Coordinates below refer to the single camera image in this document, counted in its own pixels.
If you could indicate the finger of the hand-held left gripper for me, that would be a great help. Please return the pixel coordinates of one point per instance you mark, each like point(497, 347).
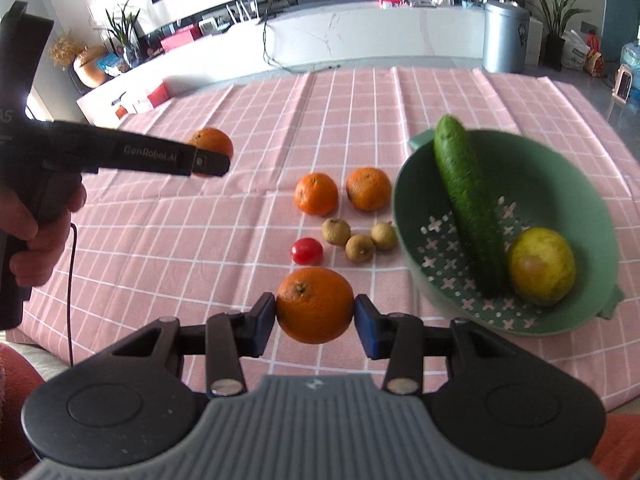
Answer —
point(212, 162)

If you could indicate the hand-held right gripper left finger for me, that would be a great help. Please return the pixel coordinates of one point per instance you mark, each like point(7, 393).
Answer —
point(262, 325)

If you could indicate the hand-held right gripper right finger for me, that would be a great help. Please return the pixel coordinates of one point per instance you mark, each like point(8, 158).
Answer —
point(367, 330)

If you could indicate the mandarin orange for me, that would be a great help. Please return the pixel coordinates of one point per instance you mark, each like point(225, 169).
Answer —
point(316, 194)
point(215, 139)
point(368, 188)

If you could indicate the large orange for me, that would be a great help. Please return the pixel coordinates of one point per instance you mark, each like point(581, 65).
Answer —
point(315, 305)

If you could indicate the brown longan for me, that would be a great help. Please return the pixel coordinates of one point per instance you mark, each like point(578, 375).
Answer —
point(360, 248)
point(384, 235)
point(336, 230)

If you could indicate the red cherry tomato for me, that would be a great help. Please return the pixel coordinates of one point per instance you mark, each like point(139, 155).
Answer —
point(306, 251)

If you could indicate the green colander bowl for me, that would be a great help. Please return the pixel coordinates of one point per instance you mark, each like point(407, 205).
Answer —
point(560, 185)

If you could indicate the person's left hand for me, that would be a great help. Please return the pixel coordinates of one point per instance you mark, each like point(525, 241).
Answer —
point(50, 240)

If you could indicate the pink checked tablecloth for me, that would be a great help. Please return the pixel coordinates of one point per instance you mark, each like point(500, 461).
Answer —
point(200, 240)

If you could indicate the small red box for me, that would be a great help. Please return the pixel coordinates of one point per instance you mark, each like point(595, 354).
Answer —
point(157, 95)

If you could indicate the dried flowers in tan vase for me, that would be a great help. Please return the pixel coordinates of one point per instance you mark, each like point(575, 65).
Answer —
point(87, 67)

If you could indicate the long red box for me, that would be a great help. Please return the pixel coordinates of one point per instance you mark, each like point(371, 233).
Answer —
point(180, 39)

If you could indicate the white router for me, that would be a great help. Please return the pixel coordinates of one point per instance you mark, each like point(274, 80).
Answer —
point(242, 14)

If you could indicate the green potted plant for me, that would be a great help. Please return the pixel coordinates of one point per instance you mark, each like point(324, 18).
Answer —
point(125, 35)

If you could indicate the green cucumber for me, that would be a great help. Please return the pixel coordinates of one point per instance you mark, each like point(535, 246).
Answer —
point(467, 200)

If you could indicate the yellow-green round fruit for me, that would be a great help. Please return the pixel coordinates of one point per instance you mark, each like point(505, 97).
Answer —
point(541, 266)

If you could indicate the white marble cabinet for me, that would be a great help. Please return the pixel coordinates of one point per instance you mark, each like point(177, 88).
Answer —
point(350, 35)

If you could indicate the red cloth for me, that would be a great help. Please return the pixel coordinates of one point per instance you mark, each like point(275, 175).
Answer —
point(15, 400)

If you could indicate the grey trash can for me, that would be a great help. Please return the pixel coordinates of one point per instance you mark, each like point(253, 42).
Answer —
point(505, 37)

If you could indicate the white plastic bag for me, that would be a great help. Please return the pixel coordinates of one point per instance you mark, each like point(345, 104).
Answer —
point(577, 50)

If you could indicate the red bag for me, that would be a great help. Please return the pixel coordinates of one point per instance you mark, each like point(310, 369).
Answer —
point(595, 60)

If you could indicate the small pink appliance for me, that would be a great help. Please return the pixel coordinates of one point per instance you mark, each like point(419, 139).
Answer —
point(622, 85)

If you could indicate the snake plant in black pot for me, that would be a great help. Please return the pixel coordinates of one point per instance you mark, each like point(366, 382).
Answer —
point(557, 15)

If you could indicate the blue water bottle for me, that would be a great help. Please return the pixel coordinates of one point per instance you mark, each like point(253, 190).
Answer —
point(631, 55)

